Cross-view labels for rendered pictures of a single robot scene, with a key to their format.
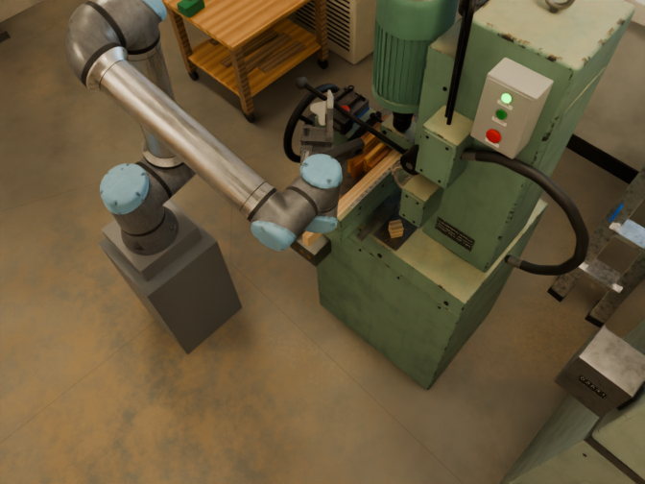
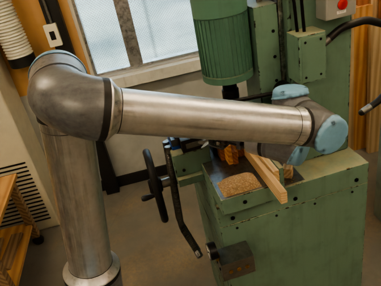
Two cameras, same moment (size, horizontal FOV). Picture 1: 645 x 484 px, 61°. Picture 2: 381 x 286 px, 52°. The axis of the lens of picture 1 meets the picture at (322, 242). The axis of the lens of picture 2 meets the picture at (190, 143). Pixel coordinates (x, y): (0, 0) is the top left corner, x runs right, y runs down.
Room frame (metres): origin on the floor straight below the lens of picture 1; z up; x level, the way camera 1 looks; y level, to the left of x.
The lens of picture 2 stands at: (0.44, 0.88, 1.65)
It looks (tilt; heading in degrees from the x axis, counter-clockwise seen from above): 29 degrees down; 306
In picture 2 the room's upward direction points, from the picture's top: 12 degrees counter-clockwise
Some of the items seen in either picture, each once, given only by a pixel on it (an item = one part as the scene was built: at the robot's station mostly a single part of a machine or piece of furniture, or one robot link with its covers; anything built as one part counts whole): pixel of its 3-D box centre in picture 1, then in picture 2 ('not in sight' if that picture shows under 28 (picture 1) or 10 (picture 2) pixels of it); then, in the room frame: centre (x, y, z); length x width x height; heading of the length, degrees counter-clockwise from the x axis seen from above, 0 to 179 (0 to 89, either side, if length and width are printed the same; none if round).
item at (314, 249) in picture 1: (309, 243); (235, 261); (0.97, 0.04, 0.58); 0.12 x 0.08 x 0.08; 45
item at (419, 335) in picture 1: (412, 268); (275, 236); (0.97, -0.33, 0.36); 0.58 x 0.45 x 0.71; 45
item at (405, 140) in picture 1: (405, 139); not in sight; (1.04, -0.25, 0.99); 0.14 x 0.07 x 0.09; 45
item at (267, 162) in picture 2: (401, 157); (242, 135); (1.03, -0.25, 0.92); 0.60 x 0.02 x 0.05; 135
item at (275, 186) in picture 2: (370, 178); (248, 152); (0.96, -0.15, 0.92); 0.55 x 0.02 x 0.04; 135
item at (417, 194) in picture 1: (420, 198); not in sight; (0.81, -0.26, 1.02); 0.09 x 0.07 x 0.12; 135
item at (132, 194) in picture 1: (133, 197); not in sight; (1.04, 0.58, 0.81); 0.17 x 0.15 x 0.18; 140
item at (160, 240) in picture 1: (146, 223); not in sight; (1.04, 0.58, 0.67); 0.19 x 0.19 x 0.10
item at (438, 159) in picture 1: (444, 149); (306, 55); (0.79, -0.28, 1.23); 0.09 x 0.08 x 0.15; 45
